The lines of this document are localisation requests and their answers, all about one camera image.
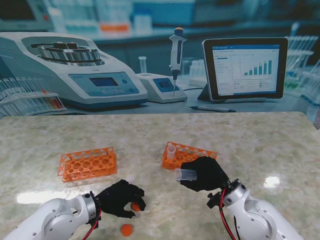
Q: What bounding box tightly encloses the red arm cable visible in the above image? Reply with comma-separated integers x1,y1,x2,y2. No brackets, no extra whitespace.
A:
218,188,238,240
81,208,103,240

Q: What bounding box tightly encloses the empty orange test tube rack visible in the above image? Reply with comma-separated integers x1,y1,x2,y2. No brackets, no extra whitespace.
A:
57,146,118,183

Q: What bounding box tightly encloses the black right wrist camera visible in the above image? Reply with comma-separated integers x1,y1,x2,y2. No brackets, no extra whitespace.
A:
206,192,222,209

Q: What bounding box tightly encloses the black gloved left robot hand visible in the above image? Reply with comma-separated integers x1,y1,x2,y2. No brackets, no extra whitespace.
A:
96,179,147,219

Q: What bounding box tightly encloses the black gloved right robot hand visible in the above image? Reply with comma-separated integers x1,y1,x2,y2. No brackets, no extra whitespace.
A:
180,156,230,193

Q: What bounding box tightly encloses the red left arm cable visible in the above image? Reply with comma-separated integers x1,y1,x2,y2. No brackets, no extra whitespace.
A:
81,208,103,240

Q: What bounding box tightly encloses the printed laboratory backdrop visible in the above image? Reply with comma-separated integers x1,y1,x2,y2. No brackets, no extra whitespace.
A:
0,0,320,124

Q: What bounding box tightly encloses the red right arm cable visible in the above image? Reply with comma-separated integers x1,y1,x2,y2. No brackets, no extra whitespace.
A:
218,188,238,240

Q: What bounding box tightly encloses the clear plastic test tube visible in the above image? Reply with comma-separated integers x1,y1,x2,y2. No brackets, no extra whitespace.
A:
166,144,176,160
174,167,199,182

